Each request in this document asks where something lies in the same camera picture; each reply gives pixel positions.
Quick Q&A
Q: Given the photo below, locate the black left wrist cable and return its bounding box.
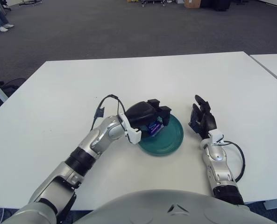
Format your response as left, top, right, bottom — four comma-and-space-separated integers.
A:
91, 94, 126, 131

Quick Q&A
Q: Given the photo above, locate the white table foot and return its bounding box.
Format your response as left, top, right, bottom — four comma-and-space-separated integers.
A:
263, 199, 277, 210

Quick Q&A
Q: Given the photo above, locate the teal round plate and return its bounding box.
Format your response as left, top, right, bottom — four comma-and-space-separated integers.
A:
135, 113, 185, 157

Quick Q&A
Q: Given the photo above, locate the grey robot torso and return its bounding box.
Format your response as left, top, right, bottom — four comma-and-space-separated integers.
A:
78, 189, 277, 224

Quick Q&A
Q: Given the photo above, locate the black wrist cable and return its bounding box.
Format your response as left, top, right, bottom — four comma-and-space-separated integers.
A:
222, 140, 246, 182
91, 94, 126, 131

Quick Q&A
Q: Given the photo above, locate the white neighbouring table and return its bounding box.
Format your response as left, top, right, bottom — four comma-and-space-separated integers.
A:
249, 54, 277, 88

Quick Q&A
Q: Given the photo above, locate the blue gum pack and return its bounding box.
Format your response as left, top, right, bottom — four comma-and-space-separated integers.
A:
147, 120, 164, 136

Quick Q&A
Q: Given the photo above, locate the brown cardboard box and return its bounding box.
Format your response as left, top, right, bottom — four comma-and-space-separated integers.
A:
184, 0, 202, 7

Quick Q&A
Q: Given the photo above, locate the black cabinet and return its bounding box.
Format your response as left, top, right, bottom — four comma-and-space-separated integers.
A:
201, 0, 232, 12

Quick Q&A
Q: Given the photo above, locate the wheeled metal cart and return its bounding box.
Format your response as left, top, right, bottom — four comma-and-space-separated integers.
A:
140, 0, 174, 7

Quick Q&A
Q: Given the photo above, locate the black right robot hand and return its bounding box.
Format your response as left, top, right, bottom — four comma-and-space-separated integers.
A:
187, 94, 224, 145

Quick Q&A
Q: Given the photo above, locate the black office chair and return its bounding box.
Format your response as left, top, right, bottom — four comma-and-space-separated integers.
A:
0, 65, 27, 103

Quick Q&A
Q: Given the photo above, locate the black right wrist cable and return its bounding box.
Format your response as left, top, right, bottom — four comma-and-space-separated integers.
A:
222, 140, 246, 182

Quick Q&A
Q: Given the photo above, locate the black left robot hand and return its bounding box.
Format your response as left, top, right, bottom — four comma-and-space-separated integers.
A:
118, 99, 172, 144

